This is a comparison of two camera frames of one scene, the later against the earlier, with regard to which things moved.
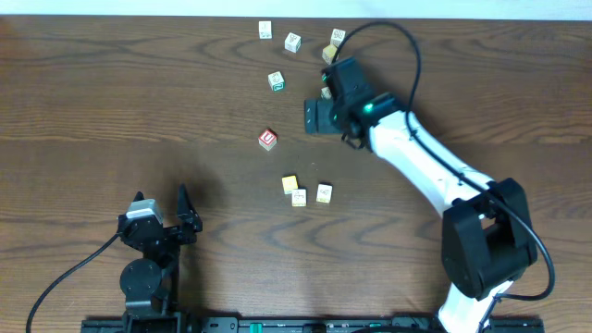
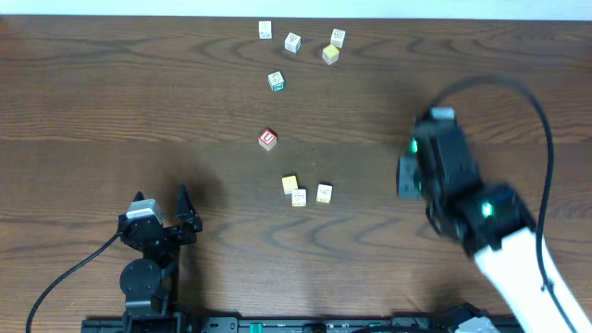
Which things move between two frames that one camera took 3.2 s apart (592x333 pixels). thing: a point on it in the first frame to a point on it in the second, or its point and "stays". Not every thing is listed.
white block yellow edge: [299, 198] stays
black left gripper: [167, 232] stays
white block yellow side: [324, 193] stays
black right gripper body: [327, 117] to [410, 186]
